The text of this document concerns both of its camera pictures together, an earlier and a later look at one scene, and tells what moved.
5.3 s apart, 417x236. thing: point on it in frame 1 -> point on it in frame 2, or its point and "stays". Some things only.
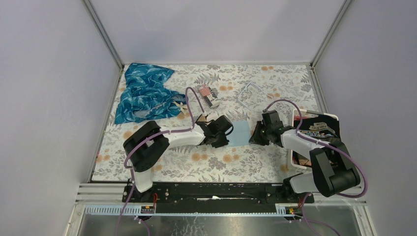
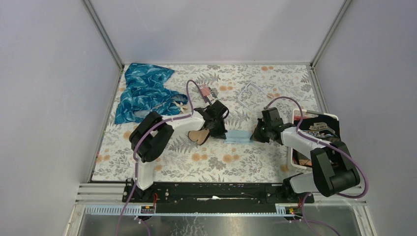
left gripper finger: (221, 141) -> (219, 132)
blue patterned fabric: (144, 97) stays
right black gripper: (255, 138) stays
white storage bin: (295, 113) stays
